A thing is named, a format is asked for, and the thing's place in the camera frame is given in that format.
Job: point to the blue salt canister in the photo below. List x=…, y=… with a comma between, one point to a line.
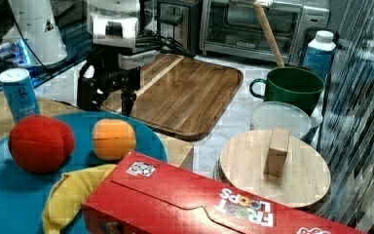
x=19, y=92

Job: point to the orange plush fruit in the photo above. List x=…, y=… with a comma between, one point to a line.
x=113, y=139

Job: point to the green mug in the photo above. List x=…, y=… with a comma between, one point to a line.
x=292, y=85

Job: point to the wooden cutting board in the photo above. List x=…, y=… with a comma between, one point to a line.
x=184, y=97

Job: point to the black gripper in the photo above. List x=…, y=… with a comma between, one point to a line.
x=110, y=69

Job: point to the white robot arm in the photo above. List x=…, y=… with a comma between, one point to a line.
x=117, y=23

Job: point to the round wooden lid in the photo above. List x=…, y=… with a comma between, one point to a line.
x=305, y=176

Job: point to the silver toaster oven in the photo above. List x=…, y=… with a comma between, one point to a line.
x=231, y=27

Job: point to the blue white-capped bottle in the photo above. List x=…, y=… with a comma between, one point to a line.
x=319, y=53

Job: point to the red plush apple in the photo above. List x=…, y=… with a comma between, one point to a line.
x=41, y=144

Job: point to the black silver toaster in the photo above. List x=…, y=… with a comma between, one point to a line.
x=181, y=21

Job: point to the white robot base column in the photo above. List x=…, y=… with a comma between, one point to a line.
x=35, y=33

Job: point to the yellow plush banana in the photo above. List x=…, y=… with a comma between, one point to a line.
x=67, y=195

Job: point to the wooden spoon handle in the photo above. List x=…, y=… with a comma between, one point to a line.
x=258, y=8

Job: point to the red Froot Loops box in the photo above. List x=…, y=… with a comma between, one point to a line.
x=147, y=196

